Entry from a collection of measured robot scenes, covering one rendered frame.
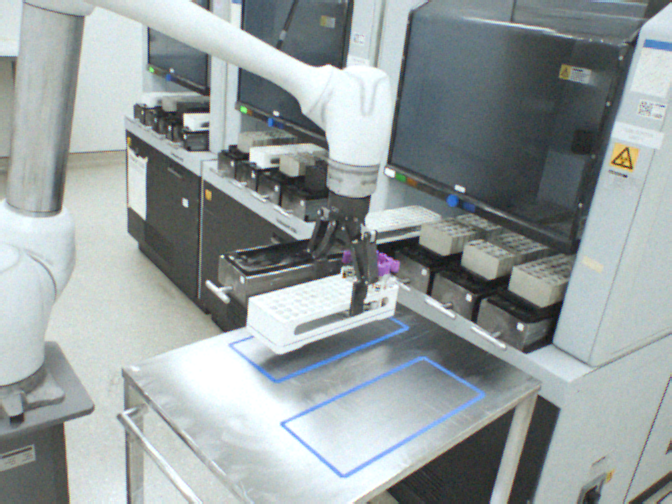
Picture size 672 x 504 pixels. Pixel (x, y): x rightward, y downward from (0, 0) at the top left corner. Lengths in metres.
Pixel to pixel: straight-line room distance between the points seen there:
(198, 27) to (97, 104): 4.00
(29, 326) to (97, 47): 3.90
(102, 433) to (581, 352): 1.53
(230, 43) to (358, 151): 0.27
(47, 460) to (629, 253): 1.19
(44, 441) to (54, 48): 0.70
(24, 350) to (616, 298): 1.14
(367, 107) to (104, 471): 1.50
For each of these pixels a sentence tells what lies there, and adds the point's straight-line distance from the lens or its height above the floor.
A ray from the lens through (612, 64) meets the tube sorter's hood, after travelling 1.39.
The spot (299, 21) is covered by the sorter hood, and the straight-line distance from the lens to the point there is 2.14.
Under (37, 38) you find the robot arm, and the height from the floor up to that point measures 1.31.
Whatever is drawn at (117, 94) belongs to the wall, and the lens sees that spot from 5.07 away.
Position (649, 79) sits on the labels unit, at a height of 1.34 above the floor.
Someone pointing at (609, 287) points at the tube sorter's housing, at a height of 0.93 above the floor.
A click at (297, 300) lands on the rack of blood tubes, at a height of 0.91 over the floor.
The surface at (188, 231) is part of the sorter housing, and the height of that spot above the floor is 0.39.
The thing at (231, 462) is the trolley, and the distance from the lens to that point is 0.94.
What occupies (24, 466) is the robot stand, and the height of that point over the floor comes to 0.59.
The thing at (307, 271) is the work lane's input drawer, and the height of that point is 0.79.
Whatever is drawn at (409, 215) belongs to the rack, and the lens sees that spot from 1.82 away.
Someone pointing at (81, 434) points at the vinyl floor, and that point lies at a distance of 2.32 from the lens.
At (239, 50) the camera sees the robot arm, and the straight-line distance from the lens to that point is 1.11.
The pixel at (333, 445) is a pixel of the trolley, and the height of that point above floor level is 0.82.
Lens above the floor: 1.45
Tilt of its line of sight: 23 degrees down
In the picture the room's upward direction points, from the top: 7 degrees clockwise
